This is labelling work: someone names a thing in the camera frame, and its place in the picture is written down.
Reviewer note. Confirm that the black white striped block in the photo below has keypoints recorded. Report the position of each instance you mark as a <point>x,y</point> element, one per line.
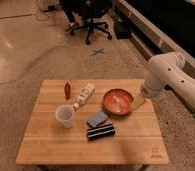
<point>100,132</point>

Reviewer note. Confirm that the blue sponge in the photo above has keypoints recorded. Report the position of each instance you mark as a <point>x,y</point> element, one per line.
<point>97,119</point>

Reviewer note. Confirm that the black bag on floor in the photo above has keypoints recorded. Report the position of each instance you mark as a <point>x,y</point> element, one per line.
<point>122,30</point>

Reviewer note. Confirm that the orange bowl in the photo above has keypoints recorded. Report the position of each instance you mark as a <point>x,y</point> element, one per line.
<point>117,101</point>

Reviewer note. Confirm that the wooden table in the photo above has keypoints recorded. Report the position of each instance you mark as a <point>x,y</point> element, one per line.
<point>131,139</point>

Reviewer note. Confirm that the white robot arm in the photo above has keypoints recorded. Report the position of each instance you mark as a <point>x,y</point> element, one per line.
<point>167,69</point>

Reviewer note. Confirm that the translucent plastic cup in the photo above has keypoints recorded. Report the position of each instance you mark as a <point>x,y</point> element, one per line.
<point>65,114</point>

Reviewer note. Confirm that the black office chair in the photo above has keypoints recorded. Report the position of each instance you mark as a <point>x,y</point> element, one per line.
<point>81,14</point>

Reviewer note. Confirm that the small red bottle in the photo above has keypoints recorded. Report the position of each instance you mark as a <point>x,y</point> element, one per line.
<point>67,90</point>

